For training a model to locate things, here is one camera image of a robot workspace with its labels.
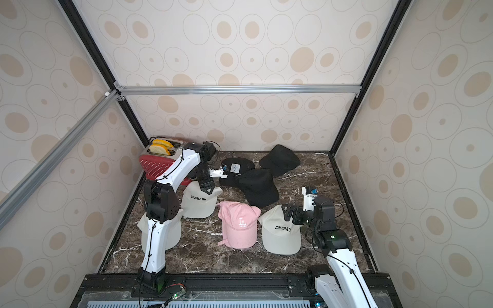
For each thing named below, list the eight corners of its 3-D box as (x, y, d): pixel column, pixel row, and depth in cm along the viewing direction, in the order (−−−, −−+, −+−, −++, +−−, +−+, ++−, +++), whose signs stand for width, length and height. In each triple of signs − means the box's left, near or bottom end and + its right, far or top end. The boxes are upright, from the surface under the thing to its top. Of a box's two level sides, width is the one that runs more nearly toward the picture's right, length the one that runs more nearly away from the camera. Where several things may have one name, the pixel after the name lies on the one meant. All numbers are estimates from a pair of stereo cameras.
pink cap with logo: (219, 249, 85) (215, 239, 75) (222, 213, 96) (219, 201, 86) (260, 249, 85) (261, 239, 75) (259, 213, 96) (259, 201, 86)
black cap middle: (238, 206, 98) (238, 198, 91) (240, 178, 109) (239, 169, 103) (277, 206, 98) (279, 198, 91) (274, 178, 109) (276, 169, 103)
